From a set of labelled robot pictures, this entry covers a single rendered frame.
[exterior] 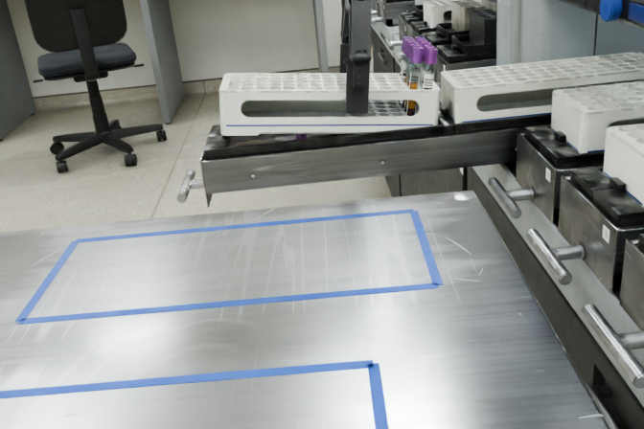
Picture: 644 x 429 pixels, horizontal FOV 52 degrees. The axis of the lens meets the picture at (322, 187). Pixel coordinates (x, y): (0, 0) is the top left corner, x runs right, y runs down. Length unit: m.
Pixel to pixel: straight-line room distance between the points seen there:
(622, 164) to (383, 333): 0.34
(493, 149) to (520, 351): 0.50
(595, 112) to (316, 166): 0.36
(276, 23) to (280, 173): 3.59
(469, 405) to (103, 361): 0.26
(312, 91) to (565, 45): 0.41
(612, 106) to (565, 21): 0.27
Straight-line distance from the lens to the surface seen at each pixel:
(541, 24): 1.07
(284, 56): 4.50
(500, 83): 0.93
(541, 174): 0.84
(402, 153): 0.91
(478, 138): 0.92
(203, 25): 4.50
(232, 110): 0.89
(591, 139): 0.82
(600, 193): 0.72
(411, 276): 0.55
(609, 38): 1.11
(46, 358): 0.54
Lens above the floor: 1.11
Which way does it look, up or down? 23 degrees down
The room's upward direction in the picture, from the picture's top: 6 degrees counter-clockwise
